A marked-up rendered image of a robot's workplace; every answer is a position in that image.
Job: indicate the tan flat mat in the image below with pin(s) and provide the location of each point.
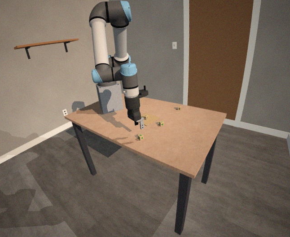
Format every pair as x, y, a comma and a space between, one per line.
151, 118

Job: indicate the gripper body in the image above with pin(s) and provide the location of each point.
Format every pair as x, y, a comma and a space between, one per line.
132, 102

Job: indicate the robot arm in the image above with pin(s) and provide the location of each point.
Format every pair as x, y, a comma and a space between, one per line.
110, 69

